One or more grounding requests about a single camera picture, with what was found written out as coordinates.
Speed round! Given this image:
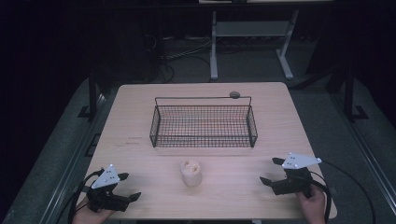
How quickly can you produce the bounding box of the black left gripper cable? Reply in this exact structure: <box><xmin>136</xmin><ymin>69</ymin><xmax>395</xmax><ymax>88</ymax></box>
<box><xmin>55</xmin><ymin>168</ymin><xmax>106</xmax><ymax>224</ymax></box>

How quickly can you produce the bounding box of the thick black right gripper cable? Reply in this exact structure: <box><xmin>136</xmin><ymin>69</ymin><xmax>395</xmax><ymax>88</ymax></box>
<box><xmin>307</xmin><ymin>171</ymin><xmax>332</xmax><ymax>224</ymax></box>

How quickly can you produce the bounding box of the white metal desk frame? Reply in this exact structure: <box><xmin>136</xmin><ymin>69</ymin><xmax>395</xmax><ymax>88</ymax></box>
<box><xmin>209</xmin><ymin>8</ymin><xmax>301</xmax><ymax>81</ymax></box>

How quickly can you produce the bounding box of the black bracket on rail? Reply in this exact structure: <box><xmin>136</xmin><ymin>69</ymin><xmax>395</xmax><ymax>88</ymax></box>
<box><xmin>85</xmin><ymin>133</ymin><xmax>102</xmax><ymax>158</ymax></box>

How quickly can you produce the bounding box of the thin black right gripper cable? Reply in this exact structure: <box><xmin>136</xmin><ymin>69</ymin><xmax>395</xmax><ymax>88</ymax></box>
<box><xmin>319</xmin><ymin>159</ymin><xmax>377</xmax><ymax>224</ymax></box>

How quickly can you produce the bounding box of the bundle of floor cables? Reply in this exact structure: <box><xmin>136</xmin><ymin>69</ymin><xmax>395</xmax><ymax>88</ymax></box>
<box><xmin>143</xmin><ymin>33</ymin><xmax>213</xmax><ymax>84</ymax></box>

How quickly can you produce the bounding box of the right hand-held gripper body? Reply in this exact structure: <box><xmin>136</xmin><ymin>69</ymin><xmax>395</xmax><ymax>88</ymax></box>
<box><xmin>270</xmin><ymin>152</ymin><xmax>323</xmax><ymax>197</ymax></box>

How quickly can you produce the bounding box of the black wire basket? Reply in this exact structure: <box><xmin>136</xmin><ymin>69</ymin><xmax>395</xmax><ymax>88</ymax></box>
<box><xmin>149</xmin><ymin>95</ymin><xmax>259</xmax><ymax>148</ymax></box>

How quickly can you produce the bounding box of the black metal stand post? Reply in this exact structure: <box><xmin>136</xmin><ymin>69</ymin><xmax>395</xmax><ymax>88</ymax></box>
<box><xmin>78</xmin><ymin>69</ymin><xmax>98</xmax><ymax>119</ymax></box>
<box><xmin>343</xmin><ymin>60</ymin><xmax>370</xmax><ymax>123</ymax></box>

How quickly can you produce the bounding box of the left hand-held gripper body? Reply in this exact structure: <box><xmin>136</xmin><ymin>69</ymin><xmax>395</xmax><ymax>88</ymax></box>
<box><xmin>86</xmin><ymin>163</ymin><xmax>131</xmax><ymax>213</ymax></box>

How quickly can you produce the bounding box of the person's right hand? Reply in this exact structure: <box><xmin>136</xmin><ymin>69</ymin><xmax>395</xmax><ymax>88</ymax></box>
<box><xmin>295</xmin><ymin>184</ymin><xmax>327</xmax><ymax>224</ymax></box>

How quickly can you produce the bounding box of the person's left hand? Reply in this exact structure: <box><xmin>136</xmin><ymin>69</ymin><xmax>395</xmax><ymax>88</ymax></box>
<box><xmin>72</xmin><ymin>199</ymin><xmax>116</xmax><ymax>224</ymax></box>

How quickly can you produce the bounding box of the aluminium frame rail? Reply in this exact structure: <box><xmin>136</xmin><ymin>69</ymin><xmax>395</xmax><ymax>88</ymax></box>
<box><xmin>328</xmin><ymin>91</ymin><xmax>396</xmax><ymax>208</ymax></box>
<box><xmin>38</xmin><ymin>91</ymin><xmax>108</xmax><ymax>224</ymax></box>

